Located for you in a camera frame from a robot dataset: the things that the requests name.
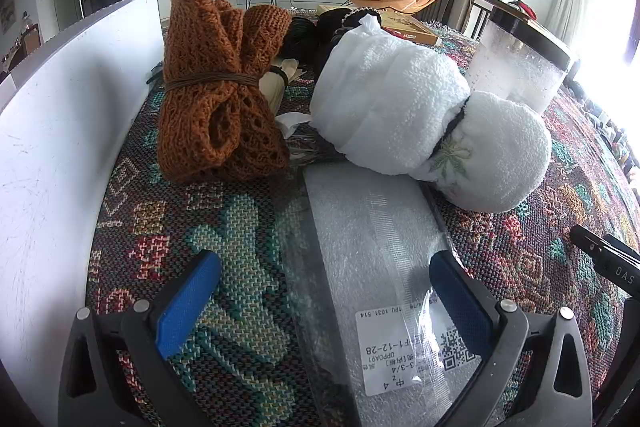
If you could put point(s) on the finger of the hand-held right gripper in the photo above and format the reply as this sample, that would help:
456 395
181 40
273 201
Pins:
587 239

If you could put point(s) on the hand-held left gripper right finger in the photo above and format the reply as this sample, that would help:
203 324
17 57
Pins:
460 302

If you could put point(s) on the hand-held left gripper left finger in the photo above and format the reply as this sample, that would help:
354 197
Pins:
190 297

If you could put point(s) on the clear packet with white label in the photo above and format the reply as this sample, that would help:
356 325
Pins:
365 247

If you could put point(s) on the clear plastic jar black lid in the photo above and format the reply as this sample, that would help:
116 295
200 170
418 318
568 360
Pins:
515 67

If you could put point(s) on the patterned woven blanket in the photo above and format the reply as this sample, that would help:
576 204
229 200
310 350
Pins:
225 232

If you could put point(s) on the dark fringed cloth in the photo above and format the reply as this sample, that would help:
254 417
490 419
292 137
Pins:
315 152

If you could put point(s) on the white tissue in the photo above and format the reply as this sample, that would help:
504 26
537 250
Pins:
292 123

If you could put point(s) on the white board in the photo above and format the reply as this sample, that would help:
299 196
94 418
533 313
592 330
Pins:
60 132

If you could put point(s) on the white towel bundle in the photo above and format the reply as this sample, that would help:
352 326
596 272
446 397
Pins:
390 97

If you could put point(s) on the beige cloth bundle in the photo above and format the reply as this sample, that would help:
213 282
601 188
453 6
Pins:
277 87

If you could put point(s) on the orange knitted scarf bundle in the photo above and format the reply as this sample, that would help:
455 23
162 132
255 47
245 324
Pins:
200 57

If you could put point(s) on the flat cardboard box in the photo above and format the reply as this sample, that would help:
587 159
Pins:
415 29

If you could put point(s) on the black cloth bundle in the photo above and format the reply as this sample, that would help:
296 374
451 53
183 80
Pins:
330 32

